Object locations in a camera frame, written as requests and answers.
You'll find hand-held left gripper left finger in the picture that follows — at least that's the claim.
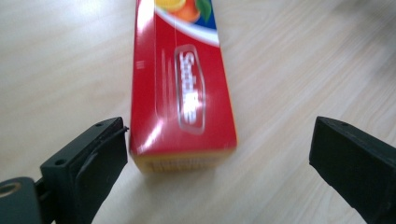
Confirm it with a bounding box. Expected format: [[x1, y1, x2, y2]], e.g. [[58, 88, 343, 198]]
[[39, 117, 130, 224]]

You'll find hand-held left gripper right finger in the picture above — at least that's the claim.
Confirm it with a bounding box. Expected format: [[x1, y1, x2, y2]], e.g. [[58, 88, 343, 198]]
[[308, 116, 396, 224]]

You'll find red toothpaste box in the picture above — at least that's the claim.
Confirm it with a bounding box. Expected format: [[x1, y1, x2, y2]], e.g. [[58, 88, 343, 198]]
[[129, 0, 238, 175]]

